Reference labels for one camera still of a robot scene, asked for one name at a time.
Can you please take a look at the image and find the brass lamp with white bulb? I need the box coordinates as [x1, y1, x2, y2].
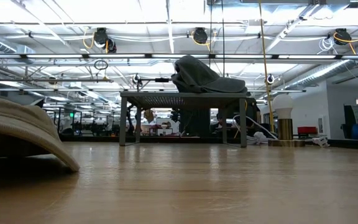
[267, 93, 306, 147]

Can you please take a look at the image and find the silver ceiling air duct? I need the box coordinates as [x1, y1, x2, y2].
[286, 58, 354, 90]

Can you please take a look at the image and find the white lamp cable with adapter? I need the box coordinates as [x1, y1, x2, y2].
[232, 114, 331, 147]

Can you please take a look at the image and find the black ceiling cable reel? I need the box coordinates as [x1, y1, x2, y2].
[333, 27, 349, 46]
[93, 27, 117, 54]
[191, 27, 209, 45]

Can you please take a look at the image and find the red box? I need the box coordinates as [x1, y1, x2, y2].
[296, 126, 319, 136]

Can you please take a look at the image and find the tan corduroy cap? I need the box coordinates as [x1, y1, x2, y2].
[0, 94, 81, 173]

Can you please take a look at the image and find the grey perforated metal shelf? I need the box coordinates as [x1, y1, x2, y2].
[119, 91, 248, 148]

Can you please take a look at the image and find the yellow hanging extension cord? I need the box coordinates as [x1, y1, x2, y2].
[257, 0, 275, 133]

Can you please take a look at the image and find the long ceiling light bar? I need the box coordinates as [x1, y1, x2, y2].
[0, 53, 358, 60]

